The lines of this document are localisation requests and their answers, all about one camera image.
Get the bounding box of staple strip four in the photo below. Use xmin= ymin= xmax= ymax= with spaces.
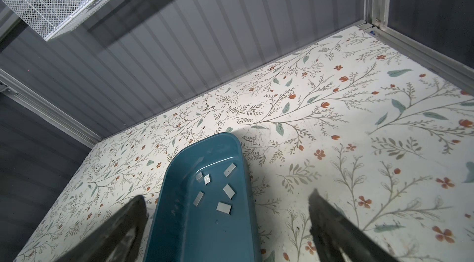
xmin=223 ymin=184 xmax=236 ymax=200

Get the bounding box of staple strip three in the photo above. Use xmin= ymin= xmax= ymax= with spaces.
xmin=223 ymin=163 xmax=237 ymax=178

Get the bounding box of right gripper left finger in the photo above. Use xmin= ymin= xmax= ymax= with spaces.
xmin=58 ymin=195 xmax=148 ymax=262

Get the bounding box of teal plastic tray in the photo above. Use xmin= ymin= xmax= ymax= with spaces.
xmin=144 ymin=132 xmax=262 ymax=262

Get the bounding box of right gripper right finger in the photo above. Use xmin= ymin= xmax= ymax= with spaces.
xmin=309 ymin=189 xmax=396 ymax=262

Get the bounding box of staple strip six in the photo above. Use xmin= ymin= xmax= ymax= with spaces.
xmin=193 ymin=191 xmax=205 ymax=206

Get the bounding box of staple strip five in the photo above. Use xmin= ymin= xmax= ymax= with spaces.
xmin=216 ymin=202 xmax=232 ymax=215

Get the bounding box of staple strip two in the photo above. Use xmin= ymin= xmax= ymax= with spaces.
xmin=204 ymin=174 xmax=211 ymax=185

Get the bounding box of staple strip one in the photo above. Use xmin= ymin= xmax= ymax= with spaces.
xmin=196 ymin=172 xmax=204 ymax=181

